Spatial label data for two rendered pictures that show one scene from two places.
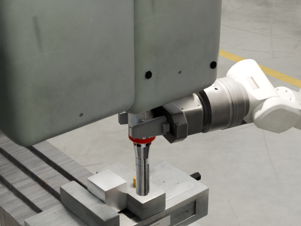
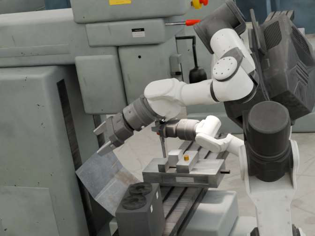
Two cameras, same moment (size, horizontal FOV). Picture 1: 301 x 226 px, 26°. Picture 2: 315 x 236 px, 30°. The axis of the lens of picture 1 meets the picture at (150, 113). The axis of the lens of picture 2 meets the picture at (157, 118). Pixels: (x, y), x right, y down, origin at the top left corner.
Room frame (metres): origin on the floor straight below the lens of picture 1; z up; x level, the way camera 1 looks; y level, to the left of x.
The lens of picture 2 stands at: (-0.07, -2.08, 2.14)
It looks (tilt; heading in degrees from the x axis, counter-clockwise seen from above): 20 degrees down; 64
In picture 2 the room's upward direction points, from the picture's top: 9 degrees counter-clockwise
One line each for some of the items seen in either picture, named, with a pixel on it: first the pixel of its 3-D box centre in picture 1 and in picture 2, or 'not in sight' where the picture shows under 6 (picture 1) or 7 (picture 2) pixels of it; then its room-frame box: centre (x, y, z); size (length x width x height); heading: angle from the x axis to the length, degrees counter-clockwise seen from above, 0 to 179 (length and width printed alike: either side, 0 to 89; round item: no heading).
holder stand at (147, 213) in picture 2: not in sight; (141, 217); (0.69, -0.27, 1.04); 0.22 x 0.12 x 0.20; 49
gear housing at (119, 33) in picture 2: not in sight; (135, 26); (0.94, 0.05, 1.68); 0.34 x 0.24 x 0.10; 130
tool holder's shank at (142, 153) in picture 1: (142, 165); (164, 145); (0.97, 0.01, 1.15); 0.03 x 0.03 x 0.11
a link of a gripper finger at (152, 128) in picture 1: (150, 129); (157, 129); (0.94, 0.00, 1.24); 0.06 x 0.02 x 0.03; 116
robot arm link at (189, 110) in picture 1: (189, 111); (178, 129); (1.01, -0.07, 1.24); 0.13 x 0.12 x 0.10; 26
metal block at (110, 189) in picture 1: (107, 192); (175, 158); (1.05, 0.08, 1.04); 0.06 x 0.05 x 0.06; 40
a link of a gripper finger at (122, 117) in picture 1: (134, 114); not in sight; (1.00, 0.03, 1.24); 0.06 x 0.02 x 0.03; 116
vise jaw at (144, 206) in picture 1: (130, 189); (187, 161); (1.09, 0.04, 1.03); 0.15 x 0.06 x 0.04; 40
